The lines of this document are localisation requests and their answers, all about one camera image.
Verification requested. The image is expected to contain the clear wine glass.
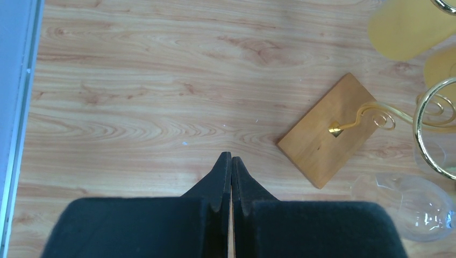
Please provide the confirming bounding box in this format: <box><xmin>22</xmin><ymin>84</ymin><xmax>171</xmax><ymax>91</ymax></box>
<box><xmin>351</xmin><ymin>173</ymin><xmax>455</xmax><ymax>242</ymax></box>
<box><xmin>414</xmin><ymin>140</ymin><xmax>455</xmax><ymax>175</ymax></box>

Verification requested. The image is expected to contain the yellow wine glass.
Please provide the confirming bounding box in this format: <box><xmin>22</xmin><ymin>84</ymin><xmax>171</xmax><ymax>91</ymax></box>
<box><xmin>423</xmin><ymin>44</ymin><xmax>455</xmax><ymax>88</ymax></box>
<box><xmin>367</xmin><ymin>0</ymin><xmax>455</xmax><ymax>61</ymax></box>

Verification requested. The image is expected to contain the gold wire glass rack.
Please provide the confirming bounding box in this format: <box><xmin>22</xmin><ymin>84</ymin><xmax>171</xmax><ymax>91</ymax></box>
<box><xmin>276</xmin><ymin>0</ymin><xmax>456</xmax><ymax>190</ymax></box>

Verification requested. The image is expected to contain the aluminium frame rail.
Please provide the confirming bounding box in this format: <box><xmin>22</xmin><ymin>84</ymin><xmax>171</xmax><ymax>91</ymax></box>
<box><xmin>1</xmin><ymin>1</ymin><xmax>45</xmax><ymax>257</ymax></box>

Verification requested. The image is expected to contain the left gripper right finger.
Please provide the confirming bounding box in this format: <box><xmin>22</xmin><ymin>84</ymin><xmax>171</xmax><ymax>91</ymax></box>
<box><xmin>231</xmin><ymin>157</ymin><xmax>407</xmax><ymax>257</ymax></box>

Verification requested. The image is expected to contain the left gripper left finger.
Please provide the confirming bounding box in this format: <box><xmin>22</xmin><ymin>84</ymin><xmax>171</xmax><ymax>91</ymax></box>
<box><xmin>42</xmin><ymin>152</ymin><xmax>232</xmax><ymax>257</ymax></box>

